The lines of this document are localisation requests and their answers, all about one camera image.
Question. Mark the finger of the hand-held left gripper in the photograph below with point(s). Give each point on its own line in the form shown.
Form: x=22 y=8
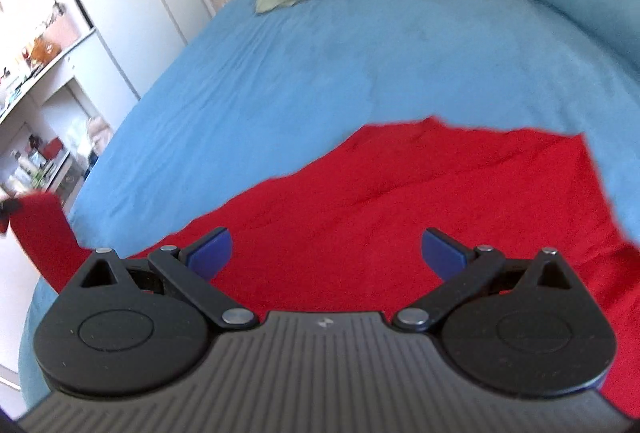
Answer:
x=6 y=209

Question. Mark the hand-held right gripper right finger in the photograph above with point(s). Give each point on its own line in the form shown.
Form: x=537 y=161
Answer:
x=442 y=254

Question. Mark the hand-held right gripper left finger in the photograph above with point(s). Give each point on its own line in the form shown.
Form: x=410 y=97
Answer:
x=212 y=254

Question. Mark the red garment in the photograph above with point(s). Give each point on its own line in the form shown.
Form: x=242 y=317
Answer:
x=350 y=223

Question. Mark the red box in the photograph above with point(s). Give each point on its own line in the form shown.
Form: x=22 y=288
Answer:
x=52 y=147

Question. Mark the white plastic bag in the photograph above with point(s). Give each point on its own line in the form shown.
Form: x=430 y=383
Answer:
x=97 y=135

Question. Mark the white shelf unit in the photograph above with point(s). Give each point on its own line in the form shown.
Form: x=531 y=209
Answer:
x=55 y=78

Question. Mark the pink box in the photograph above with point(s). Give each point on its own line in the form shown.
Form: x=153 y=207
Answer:
x=62 y=33

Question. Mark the bed with blue sheet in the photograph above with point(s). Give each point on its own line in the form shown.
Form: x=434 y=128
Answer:
x=350 y=63

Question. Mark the white wardrobe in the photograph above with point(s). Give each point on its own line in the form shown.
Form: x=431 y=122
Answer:
x=130 y=13

